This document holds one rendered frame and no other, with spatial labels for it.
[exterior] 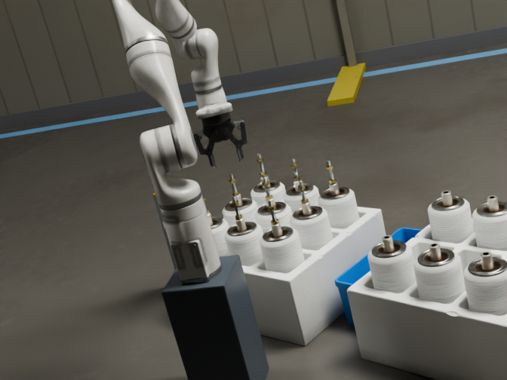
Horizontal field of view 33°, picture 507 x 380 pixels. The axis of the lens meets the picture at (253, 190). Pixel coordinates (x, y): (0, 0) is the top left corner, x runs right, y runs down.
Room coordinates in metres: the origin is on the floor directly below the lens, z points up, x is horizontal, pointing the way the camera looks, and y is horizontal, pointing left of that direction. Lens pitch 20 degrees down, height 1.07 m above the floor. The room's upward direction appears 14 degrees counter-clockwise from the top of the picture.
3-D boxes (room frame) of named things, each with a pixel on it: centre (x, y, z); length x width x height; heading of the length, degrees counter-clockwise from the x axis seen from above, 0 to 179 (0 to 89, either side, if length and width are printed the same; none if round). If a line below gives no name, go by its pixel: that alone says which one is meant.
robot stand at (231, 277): (1.66, 0.15, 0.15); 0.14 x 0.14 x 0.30; 73
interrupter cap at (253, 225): (1.95, 0.05, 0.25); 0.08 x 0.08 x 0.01
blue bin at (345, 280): (1.88, -0.28, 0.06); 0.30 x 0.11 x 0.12; 132
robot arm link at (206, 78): (2.12, 0.04, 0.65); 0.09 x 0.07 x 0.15; 66
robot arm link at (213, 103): (2.11, 0.05, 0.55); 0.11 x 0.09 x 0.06; 1
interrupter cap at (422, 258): (1.56, -0.33, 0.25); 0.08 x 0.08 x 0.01
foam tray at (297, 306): (2.04, -0.03, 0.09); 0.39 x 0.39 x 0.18; 44
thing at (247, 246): (1.95, 0.05, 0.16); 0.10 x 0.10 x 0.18
